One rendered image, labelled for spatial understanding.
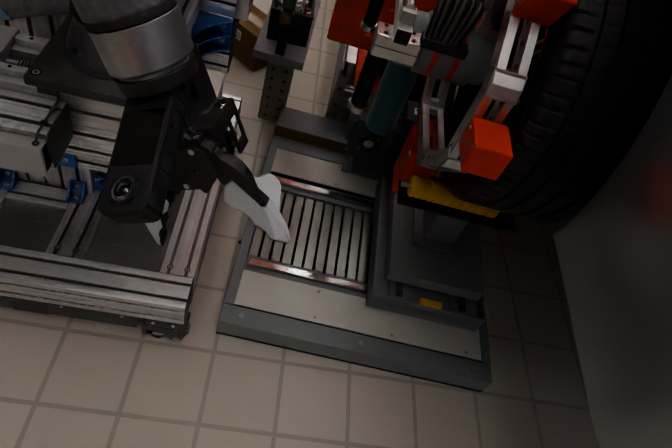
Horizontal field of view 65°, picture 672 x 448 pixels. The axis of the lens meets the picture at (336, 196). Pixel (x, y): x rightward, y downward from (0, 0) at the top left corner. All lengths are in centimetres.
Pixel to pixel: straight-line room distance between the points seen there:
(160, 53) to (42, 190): 121
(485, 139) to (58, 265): 106
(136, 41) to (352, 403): 132
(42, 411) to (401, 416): 94
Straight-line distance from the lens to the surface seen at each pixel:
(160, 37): 45
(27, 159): 106
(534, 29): 107
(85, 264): 147
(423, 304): 162
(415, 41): 106
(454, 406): 173
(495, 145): 101
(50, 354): 163
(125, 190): 44
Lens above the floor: 146
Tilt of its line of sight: 47 degrees down
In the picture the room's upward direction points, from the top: 21 degrees clockwise
